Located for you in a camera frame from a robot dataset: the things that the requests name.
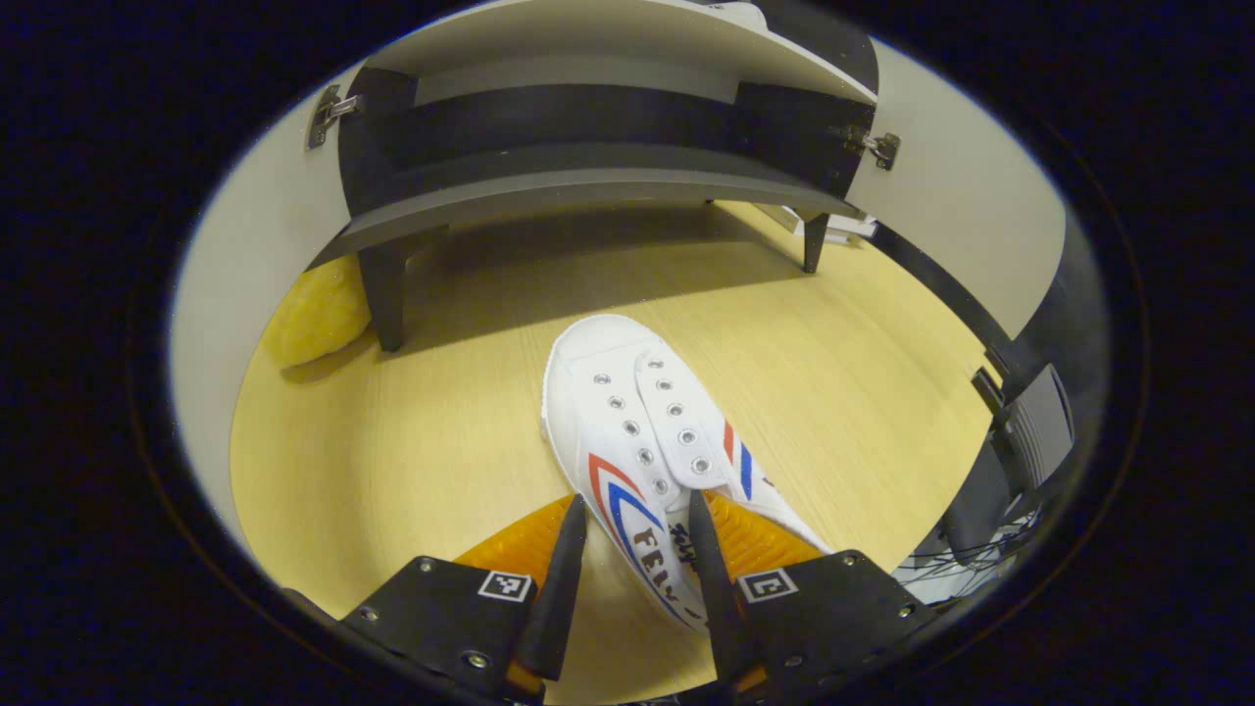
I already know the grey shoe cabinet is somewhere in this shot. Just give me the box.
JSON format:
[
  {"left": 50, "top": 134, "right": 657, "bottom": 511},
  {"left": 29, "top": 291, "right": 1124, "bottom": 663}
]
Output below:
[{"left": 169, "top": 0, "right": 1072, "bottom": 550}]

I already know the yellow textured object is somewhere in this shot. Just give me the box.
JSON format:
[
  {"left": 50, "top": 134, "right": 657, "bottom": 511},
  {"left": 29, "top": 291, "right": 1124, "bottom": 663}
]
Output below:
[{"left": 263, "top": 257, "right": 374, "bottom": 369}]

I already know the flat white box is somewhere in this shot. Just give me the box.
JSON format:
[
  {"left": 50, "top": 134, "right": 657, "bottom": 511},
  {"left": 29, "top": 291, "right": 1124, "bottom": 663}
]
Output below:
[{"left": 779, "top": 204, "right": 879, "bottom": 244}]

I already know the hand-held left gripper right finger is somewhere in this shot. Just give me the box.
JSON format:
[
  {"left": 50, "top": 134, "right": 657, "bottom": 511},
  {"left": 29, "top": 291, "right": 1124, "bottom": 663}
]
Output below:
[{"left": 686, "top": 488, "right": 937, "bottom": 702}]

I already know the grey shoe cabinet door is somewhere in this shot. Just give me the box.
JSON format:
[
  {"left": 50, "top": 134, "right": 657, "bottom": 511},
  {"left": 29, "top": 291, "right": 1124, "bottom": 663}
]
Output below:
[
  {"left": 848, "top": 39, "right": 1070, "bottom": 344},
  {"left": 169, "top": 64, "right": 364, "bottom": 545}
]

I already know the black equipment base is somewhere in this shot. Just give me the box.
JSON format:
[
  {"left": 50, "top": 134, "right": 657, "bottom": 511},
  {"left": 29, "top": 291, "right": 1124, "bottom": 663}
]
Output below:
[{"left": 936, "top": 363, "right": 1079, "bottom": 565}]

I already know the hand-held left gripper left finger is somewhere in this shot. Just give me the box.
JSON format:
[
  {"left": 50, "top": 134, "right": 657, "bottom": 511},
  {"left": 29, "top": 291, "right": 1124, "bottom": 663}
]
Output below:
[{"left": 338, "top": 493, "right": 589, "bottom": 702}]

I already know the white striped canvas shoe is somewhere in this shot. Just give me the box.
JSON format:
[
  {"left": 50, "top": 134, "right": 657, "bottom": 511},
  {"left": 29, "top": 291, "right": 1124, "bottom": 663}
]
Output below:
[{"left": 541, "top": 314, "right": 834, "bottom": 633}]

